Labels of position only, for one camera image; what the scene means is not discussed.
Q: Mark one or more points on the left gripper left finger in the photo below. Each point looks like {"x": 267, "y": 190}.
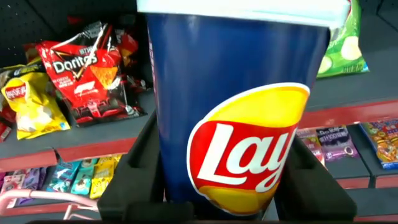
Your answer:
{"x": 133, "y": 183}

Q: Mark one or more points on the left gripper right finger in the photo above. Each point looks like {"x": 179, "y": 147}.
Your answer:
{"x": 311, "y": 193}

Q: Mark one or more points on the blue chip canister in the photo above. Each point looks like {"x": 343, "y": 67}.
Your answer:
{"x": 217, "y": 77}

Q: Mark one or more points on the black shop shelf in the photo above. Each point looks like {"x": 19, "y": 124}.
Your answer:
{"x": 357, "y": 93}

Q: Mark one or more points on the yellow candy pack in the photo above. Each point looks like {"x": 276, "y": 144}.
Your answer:
{"x": 101, "y": 177}

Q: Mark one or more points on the pink candy pack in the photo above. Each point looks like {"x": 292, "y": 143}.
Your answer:
{"x": 312, "y": 146}
{"x": 11, "y": 183}

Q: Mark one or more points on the teal candy pack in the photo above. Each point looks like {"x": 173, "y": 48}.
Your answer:
{"x": 62, "y": 177}
{"x": 83, "y": 179}

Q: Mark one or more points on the purple candy pack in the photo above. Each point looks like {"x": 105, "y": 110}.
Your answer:
{"x": 32, "y": 180}
{"x": 337, "y": 143}

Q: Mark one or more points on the blue colourful snack box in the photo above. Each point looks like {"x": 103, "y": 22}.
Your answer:
{"x": 384, "y": 143}

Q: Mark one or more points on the red and black chip bag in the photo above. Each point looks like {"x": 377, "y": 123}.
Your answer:
{"x": 130, "y": 49}
{"x": 90, "y": 84}

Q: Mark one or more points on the yellow chip bag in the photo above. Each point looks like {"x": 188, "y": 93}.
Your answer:
{"x": 34, "y": 105}

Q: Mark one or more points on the red snack pack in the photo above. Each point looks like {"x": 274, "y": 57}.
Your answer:
{"x": 4, "y": 124}

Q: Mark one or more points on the green chip bag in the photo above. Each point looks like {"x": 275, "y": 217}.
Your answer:
{"x": 345, "y": 49}

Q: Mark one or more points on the orange chip bag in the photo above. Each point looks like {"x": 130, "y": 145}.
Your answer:
{"x": 32, "y": 54}

